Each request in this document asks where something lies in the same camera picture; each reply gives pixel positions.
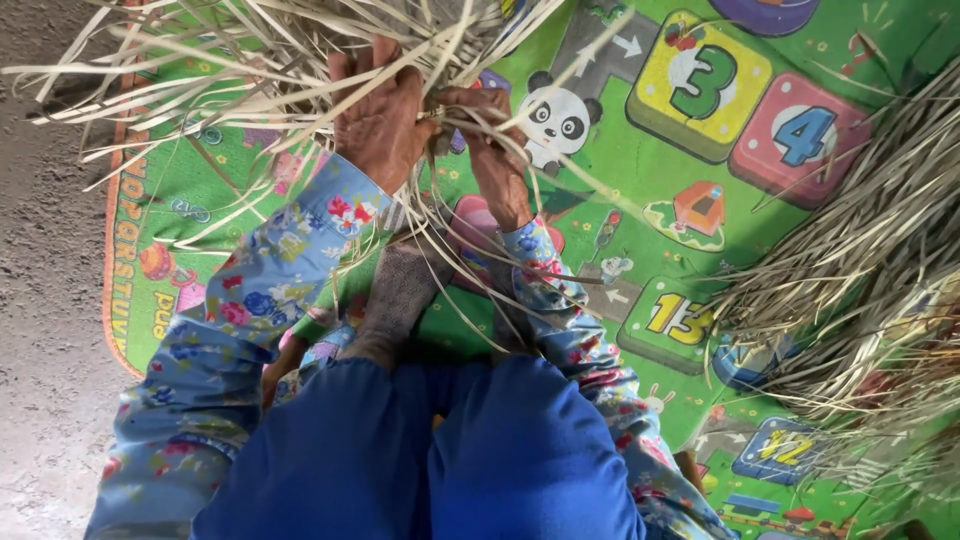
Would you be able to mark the person's left hand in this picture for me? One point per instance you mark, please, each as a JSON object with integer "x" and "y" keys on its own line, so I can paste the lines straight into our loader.
{"x": 379, "y": 127}

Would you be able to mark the person's right hand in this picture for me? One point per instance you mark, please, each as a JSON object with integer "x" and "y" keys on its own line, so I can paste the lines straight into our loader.
{"x": 495, "y": 169}

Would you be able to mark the person's left fingers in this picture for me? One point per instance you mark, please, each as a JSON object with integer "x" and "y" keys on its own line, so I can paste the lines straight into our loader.
{"x": 375, "y": 71}

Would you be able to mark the person's right fingers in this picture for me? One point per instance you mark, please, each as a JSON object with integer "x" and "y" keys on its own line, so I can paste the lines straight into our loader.
{"x": 484, "y": 109}

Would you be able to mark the woven dried leaf strips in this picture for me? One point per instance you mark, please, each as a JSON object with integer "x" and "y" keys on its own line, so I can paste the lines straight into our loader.
{"x": 262, "y": 52}

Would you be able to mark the colourful children's play mat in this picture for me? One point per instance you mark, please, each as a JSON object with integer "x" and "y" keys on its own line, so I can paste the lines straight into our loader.
{"x": 660, "y": 176}

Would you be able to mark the person's grey patterned leg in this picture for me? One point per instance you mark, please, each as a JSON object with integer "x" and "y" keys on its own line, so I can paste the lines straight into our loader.
{"x": 401, "y": 296}

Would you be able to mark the person's blue trousers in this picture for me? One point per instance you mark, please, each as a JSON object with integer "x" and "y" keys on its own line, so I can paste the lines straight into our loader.
{"x": 480, "y": 457}

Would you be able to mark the heap of dried leaf strips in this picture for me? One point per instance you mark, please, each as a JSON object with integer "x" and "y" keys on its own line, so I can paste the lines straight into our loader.
{"x": 847, "y": 285}

